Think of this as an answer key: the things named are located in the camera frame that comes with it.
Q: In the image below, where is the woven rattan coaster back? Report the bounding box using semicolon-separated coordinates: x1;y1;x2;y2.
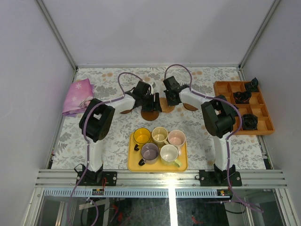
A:
159;97;175;113

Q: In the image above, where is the brown wooden coaster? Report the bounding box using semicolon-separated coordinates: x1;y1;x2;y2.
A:
120;109;133;114
141;111;159;121
183;103;198;111

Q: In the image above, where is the pink ceramic mug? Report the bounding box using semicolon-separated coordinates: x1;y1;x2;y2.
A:
167;130;186;156

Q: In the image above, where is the white mug green handle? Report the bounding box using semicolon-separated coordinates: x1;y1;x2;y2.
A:
160;145;182;167

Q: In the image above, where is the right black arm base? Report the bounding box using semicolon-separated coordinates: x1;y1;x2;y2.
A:
194;164;242;187

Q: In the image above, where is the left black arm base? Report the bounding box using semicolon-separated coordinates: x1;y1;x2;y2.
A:
74;164;118;186

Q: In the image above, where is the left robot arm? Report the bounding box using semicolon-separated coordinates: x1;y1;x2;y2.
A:
79;81;162;186

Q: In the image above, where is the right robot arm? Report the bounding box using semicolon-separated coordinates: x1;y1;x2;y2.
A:
163;76;238;186

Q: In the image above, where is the cream ceramic mug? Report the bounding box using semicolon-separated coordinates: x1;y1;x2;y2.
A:
151;127;169;145

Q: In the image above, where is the yellow glass mug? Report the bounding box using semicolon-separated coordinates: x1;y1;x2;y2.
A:
134;128;151;151

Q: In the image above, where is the purple ceramic mug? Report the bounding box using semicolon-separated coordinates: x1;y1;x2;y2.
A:
138;143;159;166

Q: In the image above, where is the yellow plastic tray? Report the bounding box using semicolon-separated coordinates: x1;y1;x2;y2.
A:
127;132;188;172

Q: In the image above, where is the purple snowflake cloth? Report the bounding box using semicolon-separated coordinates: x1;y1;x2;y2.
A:
62;79;94;116

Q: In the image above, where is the black bundle middle compartment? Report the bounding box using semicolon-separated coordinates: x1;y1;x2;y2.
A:
233;91;252;104

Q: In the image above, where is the black bundle compartment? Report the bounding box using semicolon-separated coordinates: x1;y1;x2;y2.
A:
245;77;259;92
242;114;258;130
233;91;252;104

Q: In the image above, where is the orange compartment organizer tray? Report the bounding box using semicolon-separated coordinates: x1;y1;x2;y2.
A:
213;81;275;136

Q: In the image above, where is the black bundle top compartment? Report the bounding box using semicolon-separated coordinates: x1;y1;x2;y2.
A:
245;77;259;92

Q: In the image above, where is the black bundle lower compartment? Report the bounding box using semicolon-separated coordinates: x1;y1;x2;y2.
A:
242;114;258;130

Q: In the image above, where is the aluminium front rail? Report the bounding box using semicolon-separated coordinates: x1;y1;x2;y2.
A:
35;169;287;189

